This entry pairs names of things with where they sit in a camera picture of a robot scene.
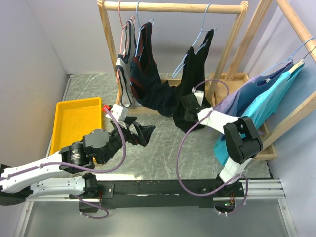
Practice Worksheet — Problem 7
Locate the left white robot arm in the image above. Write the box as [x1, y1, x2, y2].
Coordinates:
[0, 116, 156, 206]

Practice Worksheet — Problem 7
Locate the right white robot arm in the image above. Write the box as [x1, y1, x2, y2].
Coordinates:
[181, 91, 263, 197]

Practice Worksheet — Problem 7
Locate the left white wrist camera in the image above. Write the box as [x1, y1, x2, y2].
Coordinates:
[102, 104, 128, 122]

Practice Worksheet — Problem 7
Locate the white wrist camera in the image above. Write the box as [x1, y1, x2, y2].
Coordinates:
[102, 104, 128, 122]
[192, 87, 204, 106]

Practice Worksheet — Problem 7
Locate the purple cable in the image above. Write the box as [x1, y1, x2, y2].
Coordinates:
[0, 111, 127, 220]
[176, 79, 248, 218]

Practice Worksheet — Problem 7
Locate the blue wire hanger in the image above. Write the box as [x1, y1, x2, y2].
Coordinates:
[171, 3, 217, 79]

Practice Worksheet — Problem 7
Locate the navy red-trimmed tank top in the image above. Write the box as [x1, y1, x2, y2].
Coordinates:
[130, 22, 182, 117]

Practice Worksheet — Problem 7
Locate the black tank top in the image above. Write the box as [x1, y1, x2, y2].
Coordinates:
[172, 29, 214, 133]

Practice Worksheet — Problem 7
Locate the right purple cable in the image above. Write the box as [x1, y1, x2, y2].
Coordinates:
[176, 79, 248, 218]

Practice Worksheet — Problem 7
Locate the wooden clothes rack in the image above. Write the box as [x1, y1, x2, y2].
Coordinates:
[97, 0, 249, 116]
[215, 0, 316, 148]

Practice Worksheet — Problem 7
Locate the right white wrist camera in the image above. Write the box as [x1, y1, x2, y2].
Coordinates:
[192, 87, 204, 106]

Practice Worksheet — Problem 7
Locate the purple shirt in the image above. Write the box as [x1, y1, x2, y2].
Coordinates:
[209, 61, 294, 134]

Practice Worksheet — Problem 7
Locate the pink wire hanger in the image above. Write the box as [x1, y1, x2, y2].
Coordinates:
[116, 0, 135, 85]

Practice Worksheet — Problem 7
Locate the blue hanger on right rack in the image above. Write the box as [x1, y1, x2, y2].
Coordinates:
[260, 36, 315, 76]

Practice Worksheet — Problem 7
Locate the yellow plastic tray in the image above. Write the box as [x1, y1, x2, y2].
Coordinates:
[50, 97, 102, 155]

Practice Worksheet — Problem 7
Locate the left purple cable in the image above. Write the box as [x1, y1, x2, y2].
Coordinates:
[0, 111, 127, 220]

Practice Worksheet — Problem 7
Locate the blue hanger with navy top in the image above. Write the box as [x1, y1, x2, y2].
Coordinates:
[135, 1, 144, 62]

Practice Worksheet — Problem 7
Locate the wooden hanger on right rack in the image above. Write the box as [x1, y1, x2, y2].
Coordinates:
[288, 59, 304, 73]

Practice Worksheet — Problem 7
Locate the white grey tank top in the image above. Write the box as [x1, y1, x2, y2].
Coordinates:
[115, 19, 136, 108]

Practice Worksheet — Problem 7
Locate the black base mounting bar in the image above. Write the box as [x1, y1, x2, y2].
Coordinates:
[79, 180, 244, 209]

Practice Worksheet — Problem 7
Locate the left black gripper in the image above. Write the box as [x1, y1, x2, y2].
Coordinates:
[100, 116, 155, 164]

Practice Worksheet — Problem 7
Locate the turquoise shirt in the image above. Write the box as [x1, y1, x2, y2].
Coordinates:
[213, 62, 304, 166]

